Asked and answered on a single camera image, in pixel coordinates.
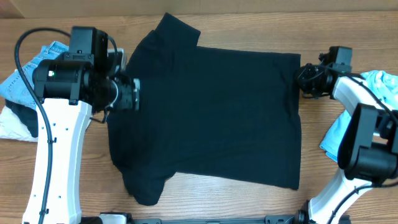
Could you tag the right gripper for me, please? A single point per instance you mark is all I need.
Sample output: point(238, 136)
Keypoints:
point(301, 82)

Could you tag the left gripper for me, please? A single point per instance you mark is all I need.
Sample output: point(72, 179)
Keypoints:
point(130, 94)

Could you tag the black t-shirt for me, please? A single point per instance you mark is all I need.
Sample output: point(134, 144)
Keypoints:
point(226, 113)

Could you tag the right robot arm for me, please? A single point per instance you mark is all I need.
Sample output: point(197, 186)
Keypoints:
point(367, 154)

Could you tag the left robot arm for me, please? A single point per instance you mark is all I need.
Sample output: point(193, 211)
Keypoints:
point(69, 93)

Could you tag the light blue garment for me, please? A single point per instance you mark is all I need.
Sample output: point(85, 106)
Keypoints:
point(384, 86)

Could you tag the folded dark garment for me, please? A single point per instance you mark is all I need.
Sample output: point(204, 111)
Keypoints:
point(26, 115)

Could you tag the folded blue jeans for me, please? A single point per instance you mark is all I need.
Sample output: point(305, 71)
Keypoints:
point(14, 89)

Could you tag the folded white garment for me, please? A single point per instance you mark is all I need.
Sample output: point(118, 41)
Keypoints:
point(12, 128)

